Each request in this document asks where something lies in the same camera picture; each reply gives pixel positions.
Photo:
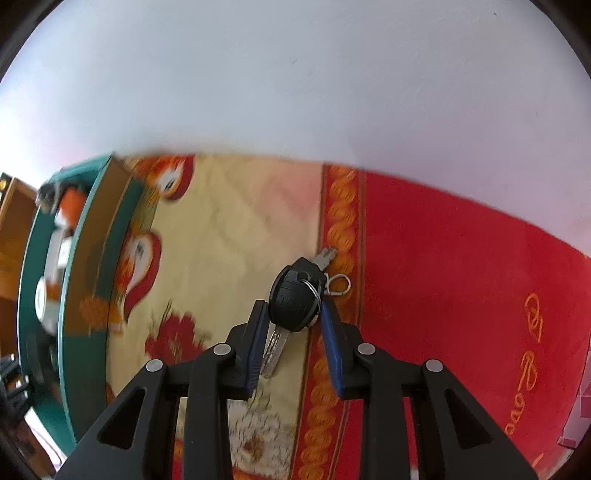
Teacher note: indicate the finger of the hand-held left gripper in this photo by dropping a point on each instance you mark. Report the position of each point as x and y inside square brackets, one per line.
[11, 383]

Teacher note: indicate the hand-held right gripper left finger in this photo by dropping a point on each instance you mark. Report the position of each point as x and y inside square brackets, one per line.
[256, 350]

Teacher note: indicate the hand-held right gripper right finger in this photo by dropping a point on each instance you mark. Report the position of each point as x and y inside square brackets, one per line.
[332, 355]

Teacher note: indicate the teal cardboard box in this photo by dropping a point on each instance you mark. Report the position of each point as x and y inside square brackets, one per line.
[74, 369]

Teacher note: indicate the black key bunch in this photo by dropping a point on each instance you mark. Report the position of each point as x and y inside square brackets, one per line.
[295, 295]

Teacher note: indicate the white plastic cup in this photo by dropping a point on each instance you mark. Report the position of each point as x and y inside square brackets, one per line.
[47, 302]

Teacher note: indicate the white charger plug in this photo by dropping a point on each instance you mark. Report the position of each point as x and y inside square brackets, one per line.
[60, 249]

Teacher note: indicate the orange case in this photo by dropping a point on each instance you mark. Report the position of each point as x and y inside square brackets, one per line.
[70, 207]

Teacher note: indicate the grey black toy figure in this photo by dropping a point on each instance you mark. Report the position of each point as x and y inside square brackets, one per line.
[47, 194]

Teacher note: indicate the wooden shelf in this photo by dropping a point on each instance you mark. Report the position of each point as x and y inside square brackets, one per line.
[11, 258]

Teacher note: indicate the red printed blanket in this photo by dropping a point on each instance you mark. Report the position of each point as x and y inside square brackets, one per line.
[438, 277]

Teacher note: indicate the pink patterned panel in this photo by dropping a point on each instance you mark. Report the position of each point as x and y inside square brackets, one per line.
[577, 424]

